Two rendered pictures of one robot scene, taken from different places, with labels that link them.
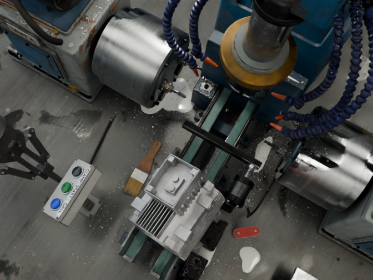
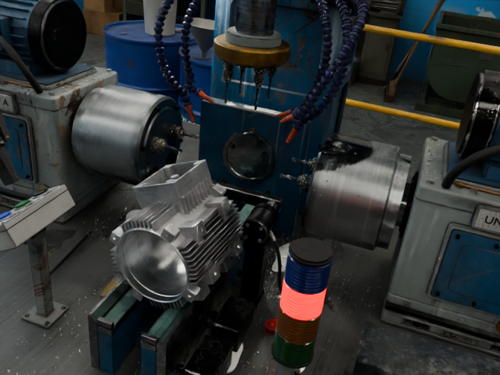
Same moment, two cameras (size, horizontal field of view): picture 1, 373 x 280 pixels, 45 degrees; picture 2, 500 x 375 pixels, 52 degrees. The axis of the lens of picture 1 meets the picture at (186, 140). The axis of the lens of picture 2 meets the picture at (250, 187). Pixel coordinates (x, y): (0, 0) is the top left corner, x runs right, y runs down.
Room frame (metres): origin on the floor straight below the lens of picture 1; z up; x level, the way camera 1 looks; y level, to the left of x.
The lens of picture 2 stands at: (-0.68, -0.11, 1.60)
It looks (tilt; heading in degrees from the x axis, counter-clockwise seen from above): 29 degrees down; 358
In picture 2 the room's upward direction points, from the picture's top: 6 degrees clockwise
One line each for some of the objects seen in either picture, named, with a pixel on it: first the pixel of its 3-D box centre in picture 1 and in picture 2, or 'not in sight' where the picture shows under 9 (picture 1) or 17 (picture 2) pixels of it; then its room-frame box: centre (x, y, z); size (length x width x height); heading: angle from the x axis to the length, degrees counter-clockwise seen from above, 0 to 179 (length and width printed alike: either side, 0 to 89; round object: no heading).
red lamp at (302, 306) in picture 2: not in sight; (303, 293); (-0.12, -0.22, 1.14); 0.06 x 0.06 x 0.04
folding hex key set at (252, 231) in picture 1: (246, 232); (283, 325); (0.16, -0.25, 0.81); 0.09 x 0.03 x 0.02; 108
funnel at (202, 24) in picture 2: not in sight; (207, 45); (2.11, 0.10, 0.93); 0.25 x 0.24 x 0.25; 158
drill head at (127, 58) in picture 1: (128, 49); (114, 132); (0.60, 0.22, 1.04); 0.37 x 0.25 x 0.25; 71
